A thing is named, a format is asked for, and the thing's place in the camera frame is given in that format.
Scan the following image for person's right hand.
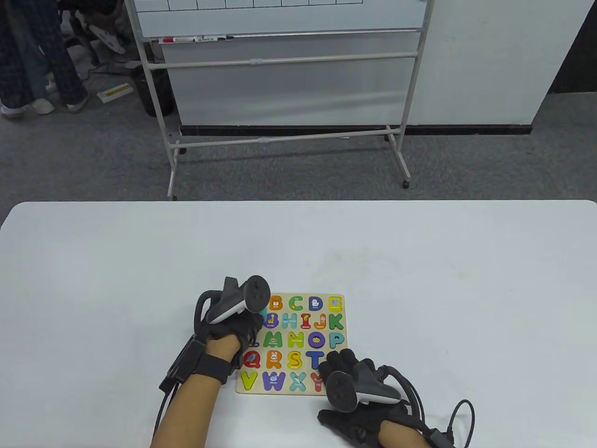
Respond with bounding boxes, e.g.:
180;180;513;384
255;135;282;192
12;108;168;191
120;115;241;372
317;349;423;448

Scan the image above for person's left hand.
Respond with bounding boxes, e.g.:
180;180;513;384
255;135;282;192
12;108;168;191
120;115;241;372
200;312;265;370

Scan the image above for wooden alphabet puzzle board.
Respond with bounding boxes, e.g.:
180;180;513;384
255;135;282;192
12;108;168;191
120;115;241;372
236;293;350;397

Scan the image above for person's left forearm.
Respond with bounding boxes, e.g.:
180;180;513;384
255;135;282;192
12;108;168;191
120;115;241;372
149;334;241;448

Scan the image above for grey black left hand controller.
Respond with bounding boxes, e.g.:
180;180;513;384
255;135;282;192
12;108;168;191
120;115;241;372
195;275;271;328

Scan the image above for grey black hand controller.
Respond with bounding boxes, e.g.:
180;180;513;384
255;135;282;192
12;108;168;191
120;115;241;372
195;275;271;328
325;362;423;413

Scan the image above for grey black right hand controller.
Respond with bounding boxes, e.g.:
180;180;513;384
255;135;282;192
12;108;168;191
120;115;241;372
325;362;423;413

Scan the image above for black bin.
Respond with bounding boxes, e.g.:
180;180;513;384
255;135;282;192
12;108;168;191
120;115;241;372
133;65;175;117

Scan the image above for yellow white box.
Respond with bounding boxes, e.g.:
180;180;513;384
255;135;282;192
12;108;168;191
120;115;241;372
97;83;134;104

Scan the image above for whiteboard on metal stand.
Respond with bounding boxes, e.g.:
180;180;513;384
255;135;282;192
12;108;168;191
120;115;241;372
124;0;437;201

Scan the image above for office chair base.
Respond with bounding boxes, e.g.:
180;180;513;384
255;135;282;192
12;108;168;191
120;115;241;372
55;0;136;59

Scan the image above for black left wrist strap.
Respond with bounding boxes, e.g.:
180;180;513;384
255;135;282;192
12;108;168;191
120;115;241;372
189;355;234;384

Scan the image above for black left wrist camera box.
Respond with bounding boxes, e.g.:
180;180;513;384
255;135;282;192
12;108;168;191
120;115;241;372
159;337;207;395

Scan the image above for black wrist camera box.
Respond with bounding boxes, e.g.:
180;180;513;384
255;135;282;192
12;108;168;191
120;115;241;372
159;337;207;395
427;429;456;448

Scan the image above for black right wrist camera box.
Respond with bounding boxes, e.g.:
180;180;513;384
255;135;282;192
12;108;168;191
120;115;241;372
427;429;456;448

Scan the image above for black left wrist cables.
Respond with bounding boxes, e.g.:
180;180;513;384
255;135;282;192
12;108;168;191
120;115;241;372
152;391;177;440

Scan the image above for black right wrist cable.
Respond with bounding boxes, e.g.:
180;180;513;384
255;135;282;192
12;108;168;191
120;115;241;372
447;399;476;448

